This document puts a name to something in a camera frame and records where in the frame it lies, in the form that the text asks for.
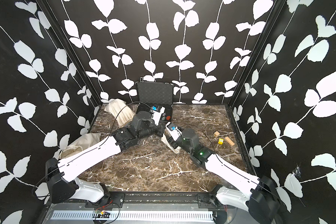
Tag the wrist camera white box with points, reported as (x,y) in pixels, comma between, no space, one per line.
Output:
(170,127)
(158,111)

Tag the white perforated cable tray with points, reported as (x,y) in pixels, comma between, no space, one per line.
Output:
(162,216)

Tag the open black poker chip case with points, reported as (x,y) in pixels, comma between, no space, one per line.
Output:
(157,93)

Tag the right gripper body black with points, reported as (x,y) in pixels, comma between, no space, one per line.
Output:
(180,143)

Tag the small wooden cube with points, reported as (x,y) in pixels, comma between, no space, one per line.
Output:
(217,134)

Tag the cream cloth bag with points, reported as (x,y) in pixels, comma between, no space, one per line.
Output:
(121,112)
(171,144)

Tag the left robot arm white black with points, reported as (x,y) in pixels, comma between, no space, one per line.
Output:
(62,175)

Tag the yellow die block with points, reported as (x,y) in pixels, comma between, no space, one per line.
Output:
(220,141)

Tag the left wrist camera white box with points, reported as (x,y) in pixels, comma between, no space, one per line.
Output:
(158,111)

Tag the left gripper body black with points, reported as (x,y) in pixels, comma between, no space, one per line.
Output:
(157,130)

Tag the cream cloth bag left wall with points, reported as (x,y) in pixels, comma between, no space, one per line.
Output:
(80,144)

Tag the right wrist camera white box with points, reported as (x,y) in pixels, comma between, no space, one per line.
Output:
(170,127)

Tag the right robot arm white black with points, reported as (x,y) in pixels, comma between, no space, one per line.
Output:
(243,182)

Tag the long wooden block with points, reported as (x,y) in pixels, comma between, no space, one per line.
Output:
(229,141)

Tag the black front mounting rail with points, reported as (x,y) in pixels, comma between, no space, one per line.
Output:
(184,197)

